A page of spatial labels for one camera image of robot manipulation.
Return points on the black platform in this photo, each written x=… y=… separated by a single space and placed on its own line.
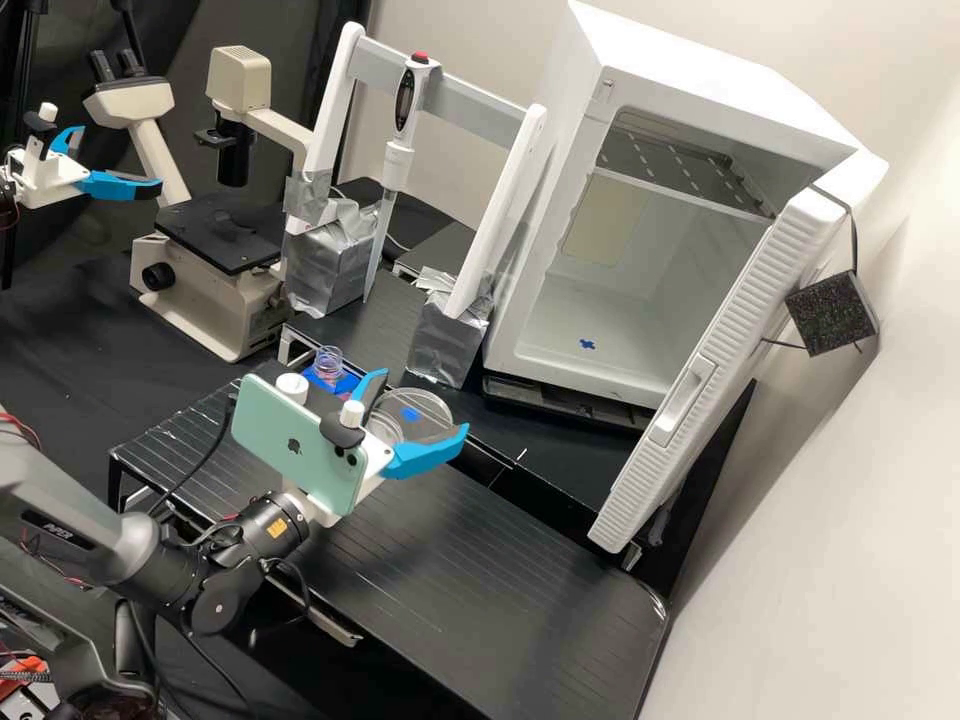
x=480 y=600
x=439 y=251
x=375 y=322
x=187 y=450

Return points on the right wrist camera phone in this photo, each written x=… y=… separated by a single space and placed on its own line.
x=292 y=442

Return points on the small bottle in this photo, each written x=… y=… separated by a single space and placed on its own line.
x=328 y=361

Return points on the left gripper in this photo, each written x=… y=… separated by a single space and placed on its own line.
x=45 y=180

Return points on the incubator door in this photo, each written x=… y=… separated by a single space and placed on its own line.
x=720 y=352

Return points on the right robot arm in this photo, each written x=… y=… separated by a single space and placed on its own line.
x=127 y=540

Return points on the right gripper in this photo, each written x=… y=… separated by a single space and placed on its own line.
x=330 y=517

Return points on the cream microscope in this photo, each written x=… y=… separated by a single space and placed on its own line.
x=210 y=300

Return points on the blue bottle holder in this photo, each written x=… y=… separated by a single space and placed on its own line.
x=341 y=386

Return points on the white pipette stand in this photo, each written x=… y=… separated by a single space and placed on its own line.
x=480 y=247

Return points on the white incubator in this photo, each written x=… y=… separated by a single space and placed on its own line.
x=675 y=97

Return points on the petri dish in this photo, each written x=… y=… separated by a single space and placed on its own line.
x=409 y=420

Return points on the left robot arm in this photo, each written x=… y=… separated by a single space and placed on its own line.
x=6 y=196

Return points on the pipette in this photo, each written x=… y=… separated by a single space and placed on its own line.
x=409 y=97

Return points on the white cap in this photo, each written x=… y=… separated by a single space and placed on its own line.
x=292 y=384

